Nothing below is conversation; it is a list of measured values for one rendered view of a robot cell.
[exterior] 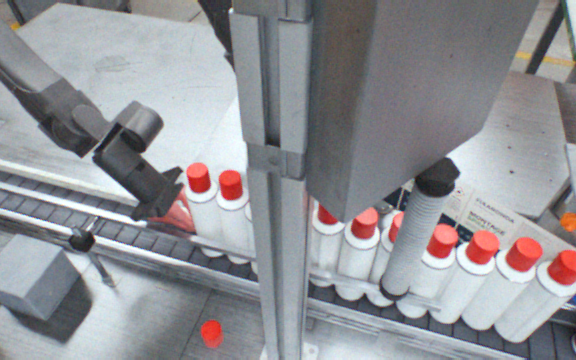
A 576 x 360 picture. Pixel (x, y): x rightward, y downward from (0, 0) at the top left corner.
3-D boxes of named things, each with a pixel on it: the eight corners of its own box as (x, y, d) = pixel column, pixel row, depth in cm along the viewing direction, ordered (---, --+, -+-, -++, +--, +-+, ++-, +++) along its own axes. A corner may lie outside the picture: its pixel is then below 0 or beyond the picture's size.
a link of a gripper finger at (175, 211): (217, 205, 74) (180, 170, 69) (200, 238, 69) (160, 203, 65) (193, 212, 78) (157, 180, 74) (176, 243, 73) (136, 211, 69)
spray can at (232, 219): (260, 246, 76) (253, 169, 61) (248, 269, 73) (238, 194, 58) (234, 237, 78) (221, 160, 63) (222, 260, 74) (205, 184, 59)
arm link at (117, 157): (80, 160, 63) (97, 151, 60) (106, 131, 67) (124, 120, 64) (115, 189, 66) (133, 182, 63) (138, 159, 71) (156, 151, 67)
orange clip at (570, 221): (581, 225, 56) (590, 215, 54) (584, 236, 55) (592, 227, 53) (558, 220, 57) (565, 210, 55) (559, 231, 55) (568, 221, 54)
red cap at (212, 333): (214, 351, 68) (212, 343, 66) (199, 339, 70) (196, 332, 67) (227, 334, 70) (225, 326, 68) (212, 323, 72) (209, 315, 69)
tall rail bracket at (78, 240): (130, 254, 81) (102, 201, 69) (108, 286, 76) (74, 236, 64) (115, 250, 82) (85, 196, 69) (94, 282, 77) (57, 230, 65)
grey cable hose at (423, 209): (408, 280, 50) (462, 158, 35) (405, 306, 48) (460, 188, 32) (380, 273, 51) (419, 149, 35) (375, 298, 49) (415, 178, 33)
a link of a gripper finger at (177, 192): (214, 210, 73) (177, 175, 69) (197, 243, 69) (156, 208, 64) (191, 217, 77) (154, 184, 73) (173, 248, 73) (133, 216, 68)
